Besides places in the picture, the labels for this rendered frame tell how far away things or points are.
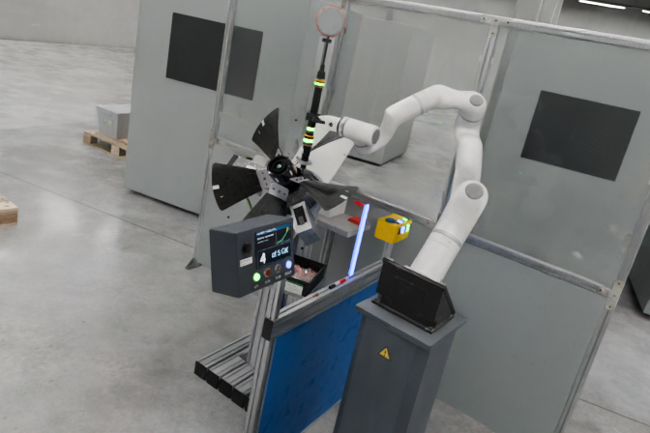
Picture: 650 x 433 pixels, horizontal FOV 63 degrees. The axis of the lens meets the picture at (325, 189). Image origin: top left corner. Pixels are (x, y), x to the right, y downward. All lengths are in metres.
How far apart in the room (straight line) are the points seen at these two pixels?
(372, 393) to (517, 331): 1.05
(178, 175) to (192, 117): 0.55
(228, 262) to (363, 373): 0.75
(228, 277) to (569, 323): 1.75
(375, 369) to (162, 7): 3.74
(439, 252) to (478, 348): 1.12
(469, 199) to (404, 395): 0.72
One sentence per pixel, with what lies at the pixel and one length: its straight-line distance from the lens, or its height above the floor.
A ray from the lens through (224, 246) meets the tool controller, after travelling 1.52.
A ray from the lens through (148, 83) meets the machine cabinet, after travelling 5.02.
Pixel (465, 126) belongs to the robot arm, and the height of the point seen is 1.58.
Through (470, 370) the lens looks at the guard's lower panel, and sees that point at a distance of 3.02.
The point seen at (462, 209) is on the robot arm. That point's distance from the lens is 1.96.
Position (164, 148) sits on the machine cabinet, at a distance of 4.97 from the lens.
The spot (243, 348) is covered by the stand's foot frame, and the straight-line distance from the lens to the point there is 3.10.
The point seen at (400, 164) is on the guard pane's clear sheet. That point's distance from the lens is 2.89.
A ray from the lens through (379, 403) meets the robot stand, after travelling 2.04.
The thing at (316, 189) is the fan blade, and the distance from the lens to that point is 2.25.
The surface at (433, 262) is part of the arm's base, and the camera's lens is 1.91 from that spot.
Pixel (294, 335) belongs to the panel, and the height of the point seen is 0.72.
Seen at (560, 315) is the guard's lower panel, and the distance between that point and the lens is 2.77.
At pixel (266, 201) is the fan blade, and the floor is 1.08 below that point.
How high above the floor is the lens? 1.83
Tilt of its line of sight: 16 degrees down
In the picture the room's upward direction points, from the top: 12 degrees clockwise
